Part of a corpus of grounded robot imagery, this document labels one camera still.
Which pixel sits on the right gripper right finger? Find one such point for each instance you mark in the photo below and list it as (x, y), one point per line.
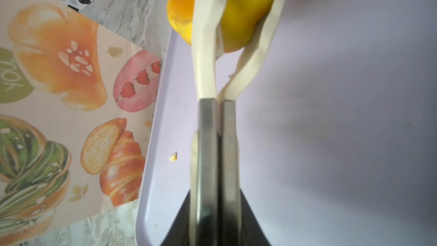
(251, 232)

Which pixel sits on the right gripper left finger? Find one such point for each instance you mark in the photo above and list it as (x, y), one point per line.
(178, 234)

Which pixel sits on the steel tongs white tips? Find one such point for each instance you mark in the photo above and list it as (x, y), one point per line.
(215, 199)

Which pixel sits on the printed paper bread bag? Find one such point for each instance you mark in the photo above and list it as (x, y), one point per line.
(77, 104)

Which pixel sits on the round yellow tart bread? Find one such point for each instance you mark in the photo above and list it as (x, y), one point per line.
(237, 24)

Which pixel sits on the lilac plastic tray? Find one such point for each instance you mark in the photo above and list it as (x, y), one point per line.
(338, 131)

